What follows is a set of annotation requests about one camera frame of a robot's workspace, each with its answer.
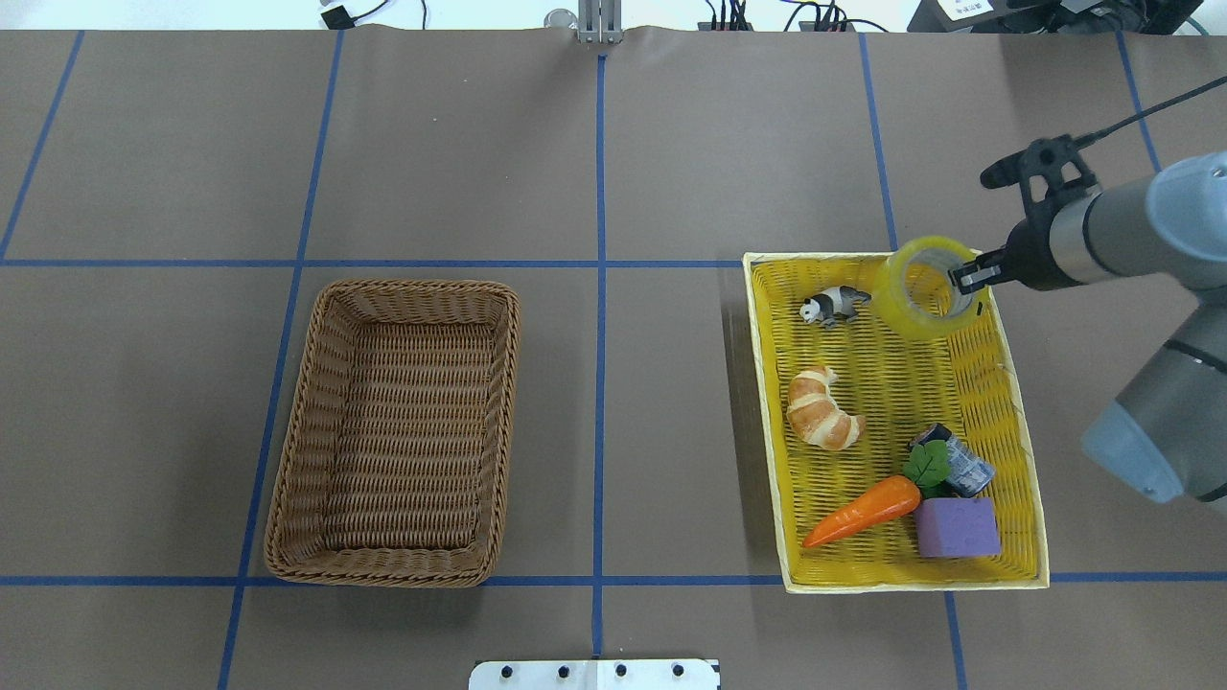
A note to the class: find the blue crumpled can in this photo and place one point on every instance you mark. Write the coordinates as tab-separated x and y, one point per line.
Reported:
963	465

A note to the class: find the small black adapter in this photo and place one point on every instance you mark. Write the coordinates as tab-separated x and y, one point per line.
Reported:
338	18

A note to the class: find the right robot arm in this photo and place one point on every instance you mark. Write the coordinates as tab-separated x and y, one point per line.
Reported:
1155	249

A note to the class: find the yellow clear tape roll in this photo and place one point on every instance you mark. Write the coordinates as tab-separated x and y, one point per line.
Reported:
905	314

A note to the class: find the aluminium frame post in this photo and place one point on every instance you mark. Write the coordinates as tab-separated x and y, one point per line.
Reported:
599	22

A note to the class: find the brown wicker basket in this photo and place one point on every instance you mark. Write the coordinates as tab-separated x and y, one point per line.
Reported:
395	467

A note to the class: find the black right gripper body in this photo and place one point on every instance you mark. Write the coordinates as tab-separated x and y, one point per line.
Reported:
1029	253

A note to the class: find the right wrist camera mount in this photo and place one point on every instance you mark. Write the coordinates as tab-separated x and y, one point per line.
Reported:
1050	174

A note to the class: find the toy carrot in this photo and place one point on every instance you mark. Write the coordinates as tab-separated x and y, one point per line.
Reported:
887	500

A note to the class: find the purple foam block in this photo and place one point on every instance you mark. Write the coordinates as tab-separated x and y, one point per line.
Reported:
950	527

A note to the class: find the toy croissant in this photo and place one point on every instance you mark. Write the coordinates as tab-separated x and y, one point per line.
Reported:
815	416

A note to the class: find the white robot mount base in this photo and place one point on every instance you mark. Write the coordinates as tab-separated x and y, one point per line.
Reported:
643	673

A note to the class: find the toy panda figure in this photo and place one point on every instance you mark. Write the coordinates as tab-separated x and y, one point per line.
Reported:
834	305

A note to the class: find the yellow woven basket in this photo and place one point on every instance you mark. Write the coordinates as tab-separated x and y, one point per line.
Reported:
965	381

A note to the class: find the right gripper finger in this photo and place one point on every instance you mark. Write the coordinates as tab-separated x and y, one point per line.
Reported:
985	270

